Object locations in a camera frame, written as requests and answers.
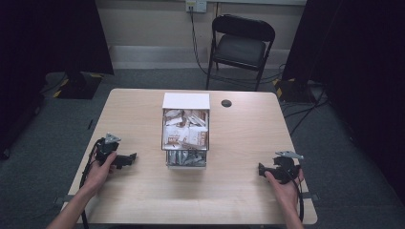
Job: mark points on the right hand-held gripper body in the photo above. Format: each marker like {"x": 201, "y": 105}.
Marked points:
{"x": 285, "y": 165}

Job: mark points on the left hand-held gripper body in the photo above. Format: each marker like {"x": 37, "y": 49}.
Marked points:
{"x": 106, "y": 147}

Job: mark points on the person's right hand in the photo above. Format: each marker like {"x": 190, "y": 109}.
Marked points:
{"x": 286, "y": 192}

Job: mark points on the person's left hand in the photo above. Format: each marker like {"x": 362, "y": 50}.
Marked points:
{"x": 97, "y": 175}

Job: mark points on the small black floor object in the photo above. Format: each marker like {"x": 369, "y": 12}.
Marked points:
{"x": 90, "y": 124}

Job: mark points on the clear box of packets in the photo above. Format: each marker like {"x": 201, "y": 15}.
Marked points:
{"x": 163, "y": 133}

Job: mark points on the pile of silver packets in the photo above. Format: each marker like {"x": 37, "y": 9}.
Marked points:
{"x": 186, "y": 157}

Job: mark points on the pile of white brown packets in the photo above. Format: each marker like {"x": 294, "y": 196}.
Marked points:
{"x": 186, "y": 130}

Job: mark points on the black stand base striped tape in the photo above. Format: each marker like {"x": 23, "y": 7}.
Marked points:
{"x": 294, "y": 90}
{"x": 78, "y": 87}

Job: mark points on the white drawer cabinet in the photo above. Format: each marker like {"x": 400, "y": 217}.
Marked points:
{"x": 186, "y": 100}

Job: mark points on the black curtain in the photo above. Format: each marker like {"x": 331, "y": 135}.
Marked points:
{"x": 38, "y": 47}
{"x": 359, "y": 79}

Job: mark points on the black folding chair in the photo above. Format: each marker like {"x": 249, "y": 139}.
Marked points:
{"x": 238, "y": 47}

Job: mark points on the white wall socket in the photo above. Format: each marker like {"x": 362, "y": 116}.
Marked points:
{"x": 196, "y": 5}

